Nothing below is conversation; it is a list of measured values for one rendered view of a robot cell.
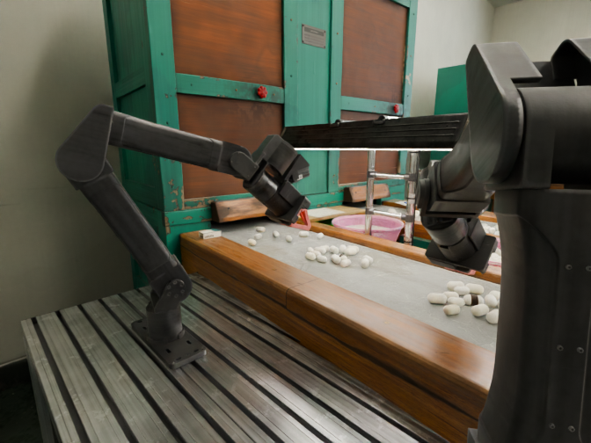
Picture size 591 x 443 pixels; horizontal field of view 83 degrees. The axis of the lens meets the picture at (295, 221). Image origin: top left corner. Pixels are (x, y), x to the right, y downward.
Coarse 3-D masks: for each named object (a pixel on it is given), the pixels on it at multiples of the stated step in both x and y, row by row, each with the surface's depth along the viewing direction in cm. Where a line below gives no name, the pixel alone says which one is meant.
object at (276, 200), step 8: (272, 200) 70; (280, 200) 71; (304, 200) 72; (272, 208) 72; (280, 208) 72; (288, 208) 72; (296, 208) 71; (272, 216) 76; (280, 216) 74; (288, 216) 72; (296, 216) 71
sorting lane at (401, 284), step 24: (240, 240) 112; (264, 240) 112; (312, 240) 112; (336, 240) 112; (288, 264) 89; (312, 264) 89; (336, 264) 89; (360, 264) 89; (384, 264) 89; (408, 264) 89; (360, 288) 74; (384, 288) 74; (408, 288) 74; (432, 288) 74; (408, 312) 63; (432, 312) 63; (456, 336) 55; (480, 336) 55
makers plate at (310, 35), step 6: (306, 30) 132; (312, 30) 134; (318, 30) 135; (324, 30) 137; (306, 36) 132; (312, 36) 134; (318, 36) 136; (324, 36) 138; (306, 42) 133; (312, 42) 134; (318, 42) 136; (324, 42) 138
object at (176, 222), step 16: (336, 192) 157; (400, 192) 190; (144, 208) 126; (192, 208) 114; (208, 208) 117; (160, 224) 113; (176, 224) 111; (192, 224) 114; (208, 224) 118; (224, 224) 135; (240, 224) 135; (256, 224) 135; (176, 240) 112
